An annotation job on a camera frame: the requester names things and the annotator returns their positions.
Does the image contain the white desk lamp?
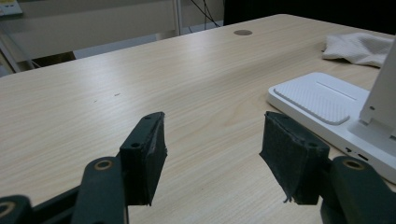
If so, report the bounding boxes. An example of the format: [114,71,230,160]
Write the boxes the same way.
[266,38,396,185]

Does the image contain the black cables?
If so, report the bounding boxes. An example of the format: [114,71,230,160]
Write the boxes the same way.
[189,0,224,30]

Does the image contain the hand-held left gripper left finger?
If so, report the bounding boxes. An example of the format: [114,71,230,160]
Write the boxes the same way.
[120,111,168,206]

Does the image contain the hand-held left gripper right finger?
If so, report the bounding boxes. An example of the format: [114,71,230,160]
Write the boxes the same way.
[259,111,331,205]

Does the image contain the beige office desk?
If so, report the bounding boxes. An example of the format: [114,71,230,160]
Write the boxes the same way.
[0,0,183,74]

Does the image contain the white quilted cloth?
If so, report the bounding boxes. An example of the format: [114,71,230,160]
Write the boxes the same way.
[321,32,395,68]

